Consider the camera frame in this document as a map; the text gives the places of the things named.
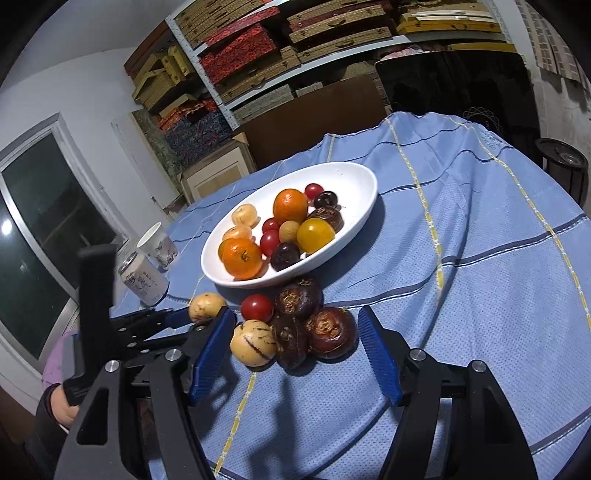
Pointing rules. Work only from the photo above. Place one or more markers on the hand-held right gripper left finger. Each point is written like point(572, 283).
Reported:
point(210, 357)

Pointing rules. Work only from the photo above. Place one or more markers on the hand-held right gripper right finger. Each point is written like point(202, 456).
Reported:
point(381, 355)

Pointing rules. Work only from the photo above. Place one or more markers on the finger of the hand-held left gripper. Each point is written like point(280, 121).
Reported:
point(173, 316)
point(161, 342)

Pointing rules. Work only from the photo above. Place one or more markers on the striped beige round fruit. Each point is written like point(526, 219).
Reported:
point(253, 343)

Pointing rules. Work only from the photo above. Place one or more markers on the dark brown water chestnut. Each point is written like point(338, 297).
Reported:
point(288, 341)
point(331, 333)
point(298, 297)
point(327, 218)

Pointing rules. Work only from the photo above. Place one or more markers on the red cherry tomato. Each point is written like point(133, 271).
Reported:
point(271, 225)
point(257, 308)
point(314, 189)
point(270, 242)

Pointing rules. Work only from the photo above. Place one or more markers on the orange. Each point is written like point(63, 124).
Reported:
point(242, 257)
point(290, 206)

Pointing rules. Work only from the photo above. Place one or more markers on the dark purple cherry tomato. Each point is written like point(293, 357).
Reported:
point(285, 256)
point(326, 199)

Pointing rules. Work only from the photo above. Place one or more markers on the small beige round fruit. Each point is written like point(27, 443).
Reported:
point(287, 230)

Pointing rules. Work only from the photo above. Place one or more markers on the white oval dish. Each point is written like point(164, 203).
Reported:
point(351, 184)

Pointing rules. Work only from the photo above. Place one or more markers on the person's left forearm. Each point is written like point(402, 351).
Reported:
point(41, 443)

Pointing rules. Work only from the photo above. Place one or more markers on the person's left hand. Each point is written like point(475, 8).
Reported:
point(64, 408)

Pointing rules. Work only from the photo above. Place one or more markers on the white drink can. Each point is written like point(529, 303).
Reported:
point(145, 281)

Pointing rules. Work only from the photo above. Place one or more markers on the white printed paper cup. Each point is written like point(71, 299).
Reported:
point(159, 247)

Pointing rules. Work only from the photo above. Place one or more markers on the purple cloth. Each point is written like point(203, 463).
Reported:
point(53, 364)

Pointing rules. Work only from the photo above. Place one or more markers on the window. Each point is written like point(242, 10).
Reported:
point(46, 230)

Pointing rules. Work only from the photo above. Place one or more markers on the blue striped tablecloth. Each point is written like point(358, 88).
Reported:
point(485, 300)

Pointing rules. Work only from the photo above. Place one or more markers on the peeled tangerine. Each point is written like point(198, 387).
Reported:
point(244, 214)

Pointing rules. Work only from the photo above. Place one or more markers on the yellow tomato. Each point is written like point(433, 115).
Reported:
point(315, 235)

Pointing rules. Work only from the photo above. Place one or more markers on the white panel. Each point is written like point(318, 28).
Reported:
point(138, 157)

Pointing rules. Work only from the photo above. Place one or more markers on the small wooden cabinet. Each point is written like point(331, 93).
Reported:
point(217, 173)

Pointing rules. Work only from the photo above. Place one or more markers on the grey marbled panel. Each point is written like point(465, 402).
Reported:
point(157, 143)

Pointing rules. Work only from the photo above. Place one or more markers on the blue patterned boxes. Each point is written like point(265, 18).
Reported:
point(198, 134)

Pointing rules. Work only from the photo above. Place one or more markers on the white metal shelf rack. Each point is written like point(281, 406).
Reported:
point(210, 85)

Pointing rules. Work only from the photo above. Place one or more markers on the brown board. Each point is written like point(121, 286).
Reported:
point(314, 115)

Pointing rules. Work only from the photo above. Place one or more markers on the black round stool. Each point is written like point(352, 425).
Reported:
point(561, 161)

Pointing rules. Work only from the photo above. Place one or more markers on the red patterned box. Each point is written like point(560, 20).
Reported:
point(240, 57)

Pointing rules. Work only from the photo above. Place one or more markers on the black panel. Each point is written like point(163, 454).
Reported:
point(461, 92)

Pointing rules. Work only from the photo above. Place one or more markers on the yellow flat box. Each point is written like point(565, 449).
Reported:
point(443, 23)

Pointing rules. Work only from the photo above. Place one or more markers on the brick pattern hanging cloth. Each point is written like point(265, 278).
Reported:
point(554, 50)

